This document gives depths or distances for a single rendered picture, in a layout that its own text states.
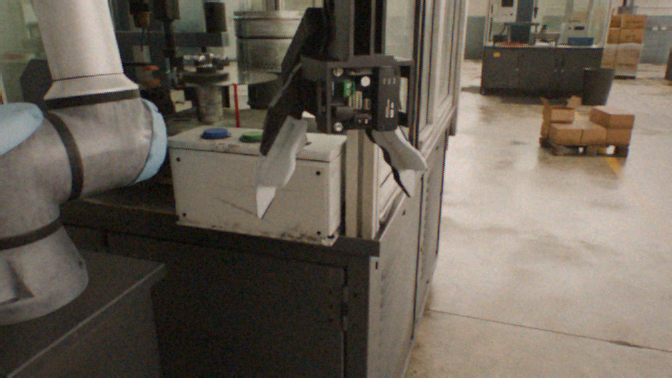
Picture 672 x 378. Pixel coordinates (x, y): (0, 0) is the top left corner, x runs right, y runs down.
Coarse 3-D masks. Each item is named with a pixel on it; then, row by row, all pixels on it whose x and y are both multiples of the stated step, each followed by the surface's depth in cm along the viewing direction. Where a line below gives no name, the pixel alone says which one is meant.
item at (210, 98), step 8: (200, 88) 112; (208, 88) 112; (216, 88) 113; (200, 96) 113; (208, 96) 113; (216, 96) 114; (200, 104) 113; (208, 104) 113; (216, 104) 114; (200, 112) 114; (208, 112) 114; (216, 112) 115; (200, 120) 115; (208, 120) 114; (216, 120) 115
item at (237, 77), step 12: (168, 72) 124; (240, 72) 124; (252, 72) 124; (264, 72) 124; (144, 84) 101; (156, 84) 101; (168, 84) 101; (180, 84) 101; (192, 84) 101; (204, 84) 101; (216, 84) 101; (228, 84) 101; (240, 84) 102
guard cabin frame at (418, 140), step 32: (416, 0) 103; (416, 32) 105; (416, 64) 107; (0, 96) 187; (416, 96) 110; (448, 96) 192; (416, 128) 119; (448, 128) 202; (352, 160) 74; (352, 192) 75; (384, 192) 85; (352, 224) 77
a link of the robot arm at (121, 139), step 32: (32, 0) 60; (64, 0) 59; (96, 0) 61; (64, 32) 59; (96, 32) 61; (64, 64) 60; (96, 64) 61; (64, 96) 60; (96, 96) 61; (128, 96) 64; (96, 128) 61; (128, 128) 64; (160, 128) 68; (96, 160) 60; (128, 160) 64; (160, 160) 68; (96, 192) 64
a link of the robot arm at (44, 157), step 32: (0, 128) 51; (32, 128) 54; (64, 128) 58; (0, 160) 52; (32, 160) 55; (64, 160) 57; (0, 192) 53; (32, 192) 55; (64, 192) 59; (0, 224) 53; (32, 224) 56
